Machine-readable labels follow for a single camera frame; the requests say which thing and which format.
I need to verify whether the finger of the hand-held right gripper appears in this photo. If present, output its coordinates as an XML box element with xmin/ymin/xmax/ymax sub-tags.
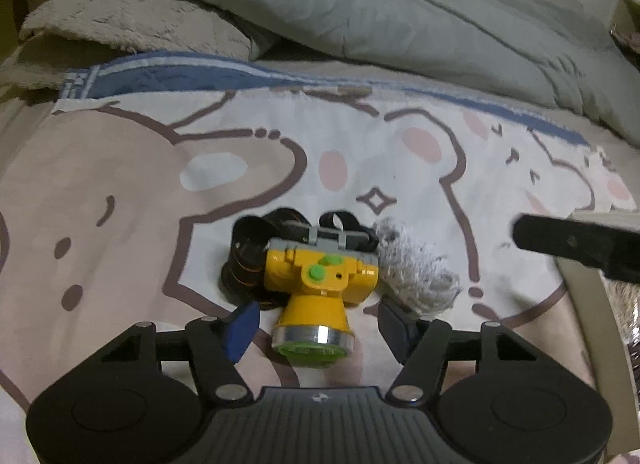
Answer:
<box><xmin>512</xmin><ymin>214</ymin><xmax>640</xmax><ymax>285</ymax></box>

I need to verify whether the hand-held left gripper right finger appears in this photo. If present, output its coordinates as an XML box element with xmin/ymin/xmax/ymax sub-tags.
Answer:
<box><xmin>378</xmin><ymin>300</ymin><xmax>548</xmax><ymax>402</ymax></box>

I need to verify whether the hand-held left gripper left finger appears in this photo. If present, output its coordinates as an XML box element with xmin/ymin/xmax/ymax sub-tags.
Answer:
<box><xmin>82</xmin><ymin>301</ymin><xmax>261</xmax><ymax>402</ymax></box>

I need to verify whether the yellow headlamp with black strap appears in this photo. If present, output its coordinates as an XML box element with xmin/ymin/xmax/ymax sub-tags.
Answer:
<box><xmin>220</xmin><ymin>206</ymin><xmax>381</xmax><ymax>370</ymax></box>

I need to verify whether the rolled grey-white sock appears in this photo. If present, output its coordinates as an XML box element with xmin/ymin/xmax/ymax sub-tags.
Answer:
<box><xmin>372</xmin><ymin>216</ymin><xmax>461</xmax><ymax>317</ymax></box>

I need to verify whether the silver foil packet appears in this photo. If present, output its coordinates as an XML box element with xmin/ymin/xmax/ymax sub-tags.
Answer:
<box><xmin>617</xmin><ymin>289</ymin><xmax>640</xmax><ymax>385</ymax></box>

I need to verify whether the bear-printed blanket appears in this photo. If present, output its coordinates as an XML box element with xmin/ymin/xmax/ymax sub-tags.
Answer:
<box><xmin>0</xmin><ymin>51</ymin><xmax>626</xmax><ymax>425</ymax></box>

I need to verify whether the grey-green quilt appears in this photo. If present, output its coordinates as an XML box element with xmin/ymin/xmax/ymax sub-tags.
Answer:
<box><xmin>97</xmin><ymin>0</ymin><xmax>640</xmax><ymax>145</ymax></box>

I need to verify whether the beige fluffy blanket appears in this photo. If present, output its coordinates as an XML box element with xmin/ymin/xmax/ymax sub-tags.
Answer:
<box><xmin>0</xmin><ymin>0</ymin><xmax>266</xmax><ymax>92</ymax></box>

